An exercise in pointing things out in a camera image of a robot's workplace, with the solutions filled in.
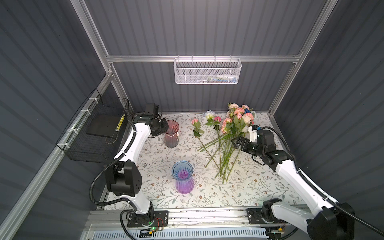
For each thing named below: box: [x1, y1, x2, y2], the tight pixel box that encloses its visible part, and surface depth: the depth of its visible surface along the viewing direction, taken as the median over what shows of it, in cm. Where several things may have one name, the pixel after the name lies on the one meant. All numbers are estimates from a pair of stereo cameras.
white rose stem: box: [205, 110, 214, 123], surface depth 115 cm
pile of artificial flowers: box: [197, 103, 256, 184], surface depth 101 cm
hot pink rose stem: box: [214, 119, 222, 169], surface depth 108 cm
